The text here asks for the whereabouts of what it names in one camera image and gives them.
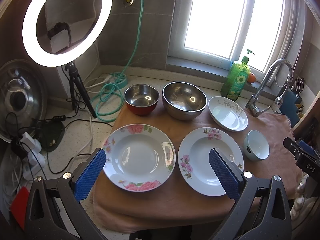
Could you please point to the white ring light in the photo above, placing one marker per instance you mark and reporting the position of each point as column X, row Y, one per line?
column 40, row 56

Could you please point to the light blue ceramic bowl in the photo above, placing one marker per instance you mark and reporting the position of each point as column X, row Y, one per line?
column 256, row 147

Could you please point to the dark green dish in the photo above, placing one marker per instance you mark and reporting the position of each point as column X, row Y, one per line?
column 51, row 134

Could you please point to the orange fruit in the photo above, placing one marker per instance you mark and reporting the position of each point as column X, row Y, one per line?
column 251, row 78

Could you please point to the teal round power strip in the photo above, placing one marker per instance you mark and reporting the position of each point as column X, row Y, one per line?
column 117, row 78

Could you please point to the wooden shelf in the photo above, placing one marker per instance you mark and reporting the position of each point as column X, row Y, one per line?
column 312, row 112

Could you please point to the red object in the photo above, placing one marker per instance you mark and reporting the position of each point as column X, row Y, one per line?
column 19, row 206

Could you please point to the white-gloved right hand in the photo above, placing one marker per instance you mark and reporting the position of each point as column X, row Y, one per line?
column 306, row 194

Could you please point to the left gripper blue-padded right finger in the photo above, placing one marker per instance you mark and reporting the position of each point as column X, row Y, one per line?
column 261, row 209

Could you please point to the white plate grey leaf pattern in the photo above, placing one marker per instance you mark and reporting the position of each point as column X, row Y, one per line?
column 228, row 114

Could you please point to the white power adapter strip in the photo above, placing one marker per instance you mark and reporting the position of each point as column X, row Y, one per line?
column 34, row 160

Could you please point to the large pink-flower plate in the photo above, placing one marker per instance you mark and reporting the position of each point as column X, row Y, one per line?
column 139, row 157

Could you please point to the blue knife block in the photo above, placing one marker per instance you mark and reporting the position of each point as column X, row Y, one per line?
column 289, row 107

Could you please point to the pink towel mat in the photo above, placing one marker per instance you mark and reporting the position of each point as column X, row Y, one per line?
column 175, row 203

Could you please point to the large stainless steel bowl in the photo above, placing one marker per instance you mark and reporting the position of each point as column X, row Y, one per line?
column 183, row 101

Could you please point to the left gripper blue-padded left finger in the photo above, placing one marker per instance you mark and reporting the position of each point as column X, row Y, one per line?
column 42, row 217

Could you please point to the black scissors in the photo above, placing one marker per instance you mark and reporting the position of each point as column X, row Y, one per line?
column 298, row 86

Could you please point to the red steel bowl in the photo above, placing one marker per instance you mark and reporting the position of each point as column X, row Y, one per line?
column 141, row 99

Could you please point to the green dish soap bottle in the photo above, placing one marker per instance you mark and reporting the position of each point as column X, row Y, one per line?
column 236, row 78

